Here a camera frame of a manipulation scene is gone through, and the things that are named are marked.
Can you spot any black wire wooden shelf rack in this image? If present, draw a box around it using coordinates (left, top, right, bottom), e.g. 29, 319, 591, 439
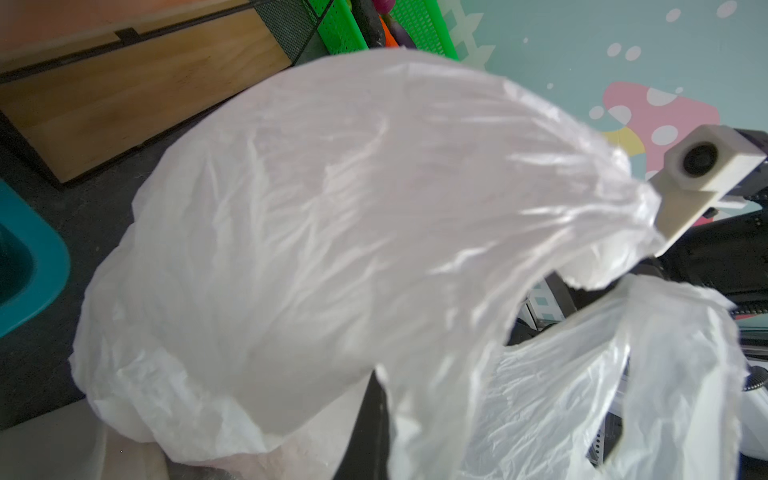
1, 1, 331, 184

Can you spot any green plastic vegetable basket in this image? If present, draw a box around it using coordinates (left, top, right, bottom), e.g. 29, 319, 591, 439
304, 0, 458, 60

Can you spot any white plastic grocery bag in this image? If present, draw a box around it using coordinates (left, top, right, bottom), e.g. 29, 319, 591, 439
70, 49, 746, 479

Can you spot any teal plastic fruit basket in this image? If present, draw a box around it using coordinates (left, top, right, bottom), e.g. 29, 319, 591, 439
1, 182, 71, 336

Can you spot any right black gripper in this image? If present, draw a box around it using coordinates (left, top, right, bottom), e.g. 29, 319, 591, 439
659, 209, 767, 300

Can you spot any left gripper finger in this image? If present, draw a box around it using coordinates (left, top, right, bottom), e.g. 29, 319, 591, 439
334, 373, 390, 480

